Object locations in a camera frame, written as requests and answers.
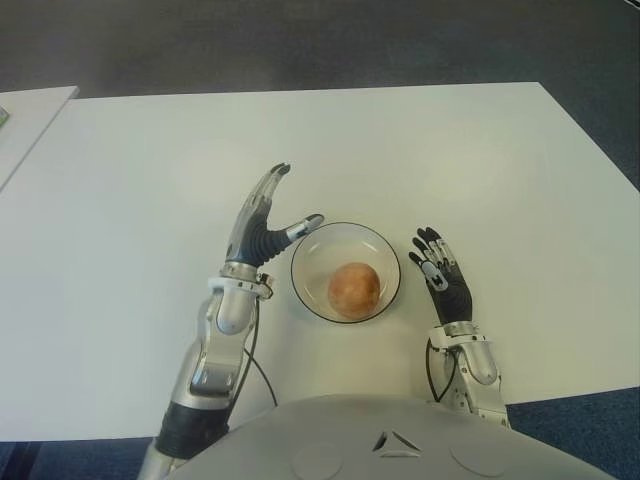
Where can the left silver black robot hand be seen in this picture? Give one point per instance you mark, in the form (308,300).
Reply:
(252,235)

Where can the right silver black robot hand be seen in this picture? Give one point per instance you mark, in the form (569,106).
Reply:
(452,295)

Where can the red yellow apple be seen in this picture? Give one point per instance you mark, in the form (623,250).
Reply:
(355,289)

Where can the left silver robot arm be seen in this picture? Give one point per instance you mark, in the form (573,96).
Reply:
(230,310)

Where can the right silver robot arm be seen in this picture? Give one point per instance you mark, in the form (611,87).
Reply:
(480,360)

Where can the white plate with black rim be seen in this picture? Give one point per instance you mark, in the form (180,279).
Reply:
(310,270)

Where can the white grey robot torso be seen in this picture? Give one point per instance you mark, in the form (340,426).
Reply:
(350,440)

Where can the small green item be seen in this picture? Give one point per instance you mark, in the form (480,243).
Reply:
(3,119)

